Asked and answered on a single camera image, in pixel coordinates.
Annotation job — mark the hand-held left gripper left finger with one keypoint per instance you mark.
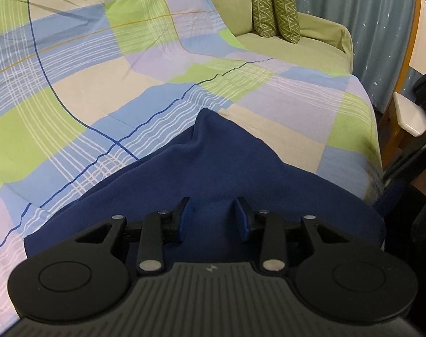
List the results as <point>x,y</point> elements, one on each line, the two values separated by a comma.
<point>187,223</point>

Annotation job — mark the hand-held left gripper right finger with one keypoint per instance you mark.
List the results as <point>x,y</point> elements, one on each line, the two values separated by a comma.
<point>241,221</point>

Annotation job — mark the navy blue fleece garment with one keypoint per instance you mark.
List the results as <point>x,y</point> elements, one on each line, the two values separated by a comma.
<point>213,168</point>

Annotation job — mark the wooden chair white seat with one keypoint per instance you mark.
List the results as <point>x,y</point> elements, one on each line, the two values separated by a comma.
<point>409,112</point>

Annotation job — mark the green sofa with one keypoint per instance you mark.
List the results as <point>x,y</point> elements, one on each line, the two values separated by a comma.
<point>314,42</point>

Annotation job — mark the blue starry curtain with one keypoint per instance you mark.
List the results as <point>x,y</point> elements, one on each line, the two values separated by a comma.
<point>356,10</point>

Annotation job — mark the checked bed sheet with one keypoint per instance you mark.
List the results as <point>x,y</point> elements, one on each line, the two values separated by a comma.
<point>93,77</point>

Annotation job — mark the green patterned pillow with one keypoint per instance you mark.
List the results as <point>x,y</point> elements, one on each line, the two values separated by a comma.
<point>286,10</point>
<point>264,7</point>

